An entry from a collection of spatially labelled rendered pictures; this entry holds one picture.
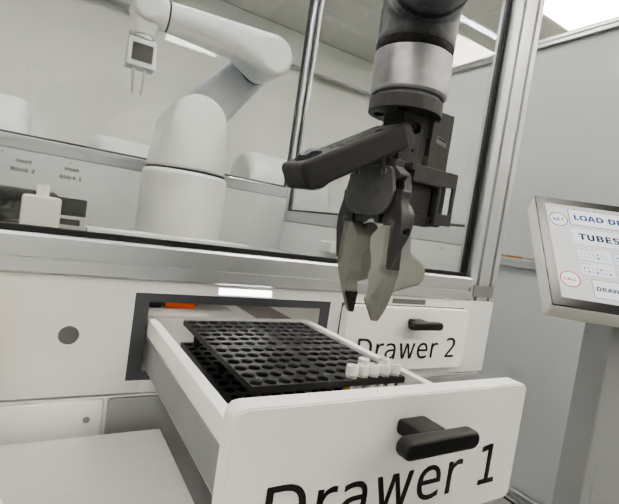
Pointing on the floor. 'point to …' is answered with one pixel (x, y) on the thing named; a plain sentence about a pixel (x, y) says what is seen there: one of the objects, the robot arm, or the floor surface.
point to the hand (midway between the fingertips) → (357, 302)
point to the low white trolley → (86, 470)
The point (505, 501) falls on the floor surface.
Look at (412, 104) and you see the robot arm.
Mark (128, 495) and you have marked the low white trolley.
